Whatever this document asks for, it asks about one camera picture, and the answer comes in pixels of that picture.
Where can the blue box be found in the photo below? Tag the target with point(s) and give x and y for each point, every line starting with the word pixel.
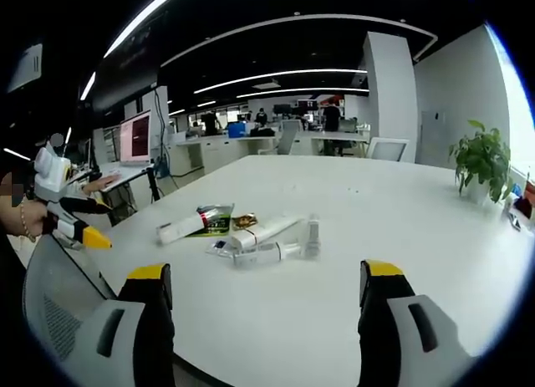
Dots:
pixel 239 130

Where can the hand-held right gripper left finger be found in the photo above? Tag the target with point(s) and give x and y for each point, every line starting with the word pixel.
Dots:
pixel 138 332

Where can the potted green plant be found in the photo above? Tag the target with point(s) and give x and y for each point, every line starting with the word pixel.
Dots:
pixel 480 157

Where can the side desk with black legs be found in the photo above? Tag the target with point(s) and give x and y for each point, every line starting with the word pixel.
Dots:
pixel 125 176

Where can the small white tube clear cap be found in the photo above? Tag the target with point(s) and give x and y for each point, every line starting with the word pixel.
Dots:
pixel 263 254

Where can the dark items at table edge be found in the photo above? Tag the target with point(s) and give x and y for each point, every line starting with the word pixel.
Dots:
pixel 522 207

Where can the computer monitor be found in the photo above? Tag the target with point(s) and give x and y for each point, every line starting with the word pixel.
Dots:
pixel 136 138

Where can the clear skincare bottle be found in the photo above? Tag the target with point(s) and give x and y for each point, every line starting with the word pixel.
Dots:
pixel 313 236

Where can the person's left hand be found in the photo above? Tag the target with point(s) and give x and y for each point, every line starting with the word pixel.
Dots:
pixel 33 220

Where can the grey mesh office chair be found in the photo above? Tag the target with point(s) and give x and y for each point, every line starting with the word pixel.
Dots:
pixel 54 303

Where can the small blue skincare sachet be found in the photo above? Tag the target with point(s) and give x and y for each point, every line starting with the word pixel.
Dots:
pixel 218 247

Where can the plain white skincare tube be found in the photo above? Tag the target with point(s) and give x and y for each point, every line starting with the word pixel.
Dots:
pixel 265 232

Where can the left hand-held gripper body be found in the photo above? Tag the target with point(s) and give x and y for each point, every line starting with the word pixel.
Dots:
pixel 49 176

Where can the gold skincare packet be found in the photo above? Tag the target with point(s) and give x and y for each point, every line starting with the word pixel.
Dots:
pixel 244 221

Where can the white office chair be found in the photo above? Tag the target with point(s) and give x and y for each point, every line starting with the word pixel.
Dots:
pixel 388 149

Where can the white skincare tube red band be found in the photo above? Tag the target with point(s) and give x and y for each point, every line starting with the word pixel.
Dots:
pixel 181 228

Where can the green black skincare sachet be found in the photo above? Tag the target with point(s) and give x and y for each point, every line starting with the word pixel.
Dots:
pixel 217 224

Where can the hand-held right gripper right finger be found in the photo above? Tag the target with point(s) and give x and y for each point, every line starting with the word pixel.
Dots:
pixel 388 332

